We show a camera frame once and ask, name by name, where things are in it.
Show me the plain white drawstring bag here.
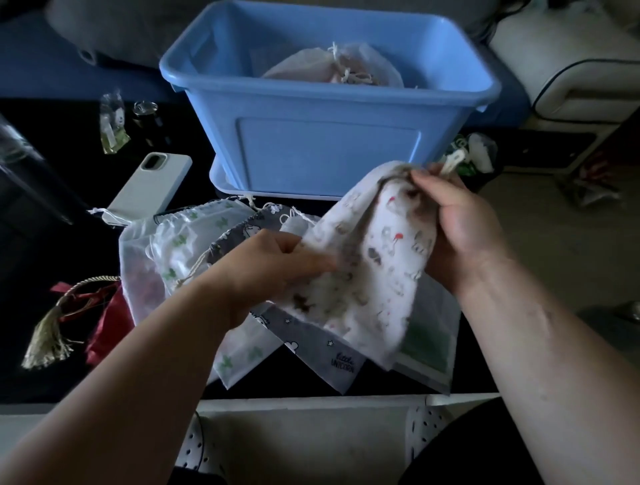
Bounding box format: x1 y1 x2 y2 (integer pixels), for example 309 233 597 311
261 42 405 89

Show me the white plastic clip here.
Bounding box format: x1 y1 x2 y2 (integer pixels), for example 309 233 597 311
439 150 469 177

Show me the phone in white case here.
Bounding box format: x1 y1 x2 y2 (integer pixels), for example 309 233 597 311
106 152 194 227

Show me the grey cushion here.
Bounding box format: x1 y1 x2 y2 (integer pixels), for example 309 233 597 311
44 0 201 69

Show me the person's right forearm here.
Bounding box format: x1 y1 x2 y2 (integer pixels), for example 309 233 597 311
454 254 640 485

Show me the small clear plastic packet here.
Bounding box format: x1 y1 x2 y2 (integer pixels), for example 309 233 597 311
98 91 131 155

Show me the grey printed drawstring bag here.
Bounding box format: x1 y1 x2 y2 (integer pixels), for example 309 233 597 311
206 202 369 395

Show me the person's left hand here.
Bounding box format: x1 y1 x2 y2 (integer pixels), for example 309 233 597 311
210 230 339 331

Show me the dark drink can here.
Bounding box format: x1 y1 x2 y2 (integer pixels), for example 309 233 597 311
132 101 167 147

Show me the green and white packet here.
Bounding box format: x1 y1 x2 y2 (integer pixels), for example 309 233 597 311
439 132 502 192

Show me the white animal print drawstring bag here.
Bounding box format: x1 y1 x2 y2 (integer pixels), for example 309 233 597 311
276 160 442 371

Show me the white cable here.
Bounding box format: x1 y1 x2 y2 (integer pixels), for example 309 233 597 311
88 206 132 227

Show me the person's right hand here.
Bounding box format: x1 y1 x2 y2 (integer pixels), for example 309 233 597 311
410 166 512 296

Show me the blue plastic bin lid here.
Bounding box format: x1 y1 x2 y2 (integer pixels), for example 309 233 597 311
208 155 342 202

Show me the white armchair with dark piping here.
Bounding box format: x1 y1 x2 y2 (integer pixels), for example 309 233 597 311
488 0 640 126

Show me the white green print drawstring bag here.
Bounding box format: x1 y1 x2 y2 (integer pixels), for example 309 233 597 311
119 199 286 390

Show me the white dotted garment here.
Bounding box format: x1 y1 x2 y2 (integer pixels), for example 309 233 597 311
174 404 453 478

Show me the blue plastic storage bin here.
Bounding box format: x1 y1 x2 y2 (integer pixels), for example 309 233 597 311
159 0 502 199

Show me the person's left forearm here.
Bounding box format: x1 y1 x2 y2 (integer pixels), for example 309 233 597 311
0 277 238 485

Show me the red cloth pouch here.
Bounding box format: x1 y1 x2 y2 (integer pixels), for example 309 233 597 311
50 280 136 368

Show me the beige cord tassel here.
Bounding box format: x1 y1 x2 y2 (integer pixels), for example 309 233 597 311
21 275 122 371

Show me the translucent bag with green card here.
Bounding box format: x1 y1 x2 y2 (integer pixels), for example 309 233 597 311
390 277 462 396

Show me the red and dark floor item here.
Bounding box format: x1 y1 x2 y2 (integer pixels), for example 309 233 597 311
554 152 623 207

